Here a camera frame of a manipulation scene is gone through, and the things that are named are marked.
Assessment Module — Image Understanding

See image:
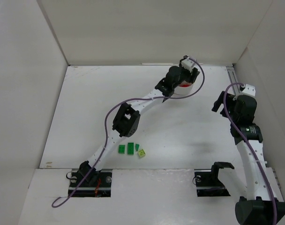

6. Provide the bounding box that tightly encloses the lime square lego brick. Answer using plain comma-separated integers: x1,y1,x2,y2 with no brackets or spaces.
137,149,146,158

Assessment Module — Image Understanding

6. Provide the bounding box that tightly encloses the aluminium rail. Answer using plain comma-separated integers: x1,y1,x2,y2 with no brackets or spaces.
226,66,240,95

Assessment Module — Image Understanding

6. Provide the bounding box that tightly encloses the green rounded lego brick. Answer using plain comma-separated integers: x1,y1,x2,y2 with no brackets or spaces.
118,145,126,154

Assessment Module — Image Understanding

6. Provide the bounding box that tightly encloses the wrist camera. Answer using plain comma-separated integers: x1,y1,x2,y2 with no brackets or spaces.
236,84,256,98
179,55,196,72

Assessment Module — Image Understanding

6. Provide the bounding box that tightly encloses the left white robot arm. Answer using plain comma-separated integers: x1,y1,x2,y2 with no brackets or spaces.
78,65,200,186

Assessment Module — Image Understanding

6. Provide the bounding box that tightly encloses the white round divided container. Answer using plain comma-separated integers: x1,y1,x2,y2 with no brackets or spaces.
174,83,193,96

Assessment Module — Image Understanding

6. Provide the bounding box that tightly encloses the large red lego brick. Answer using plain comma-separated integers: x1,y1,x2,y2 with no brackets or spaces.
180,84,192,88

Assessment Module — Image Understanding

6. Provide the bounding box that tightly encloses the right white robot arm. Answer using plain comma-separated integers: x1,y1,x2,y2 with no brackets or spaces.
212,91,285,225

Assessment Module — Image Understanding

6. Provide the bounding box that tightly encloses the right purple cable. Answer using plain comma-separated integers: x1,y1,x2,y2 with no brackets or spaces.
223,82,280,225

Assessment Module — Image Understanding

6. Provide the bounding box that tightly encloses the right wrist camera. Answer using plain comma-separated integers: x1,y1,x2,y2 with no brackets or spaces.
236,84,256,98

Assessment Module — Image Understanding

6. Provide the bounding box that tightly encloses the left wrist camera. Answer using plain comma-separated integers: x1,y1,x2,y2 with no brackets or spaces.
179,55,196,72

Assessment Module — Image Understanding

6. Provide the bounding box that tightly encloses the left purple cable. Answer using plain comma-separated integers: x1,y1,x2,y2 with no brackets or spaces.
51,56,205,209

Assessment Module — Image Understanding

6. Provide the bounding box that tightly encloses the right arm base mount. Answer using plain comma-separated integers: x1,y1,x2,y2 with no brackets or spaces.
192,162,234,197

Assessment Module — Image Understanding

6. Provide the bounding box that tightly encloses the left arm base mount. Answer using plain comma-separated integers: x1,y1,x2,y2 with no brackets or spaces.
66,161,113,198

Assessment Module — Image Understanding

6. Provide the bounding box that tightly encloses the green long lego brick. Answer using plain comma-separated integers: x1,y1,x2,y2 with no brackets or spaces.
127,142,135,155

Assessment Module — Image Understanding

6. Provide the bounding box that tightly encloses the purple cable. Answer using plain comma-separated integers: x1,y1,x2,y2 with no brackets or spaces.
223,82,280,225
51,56,205,209

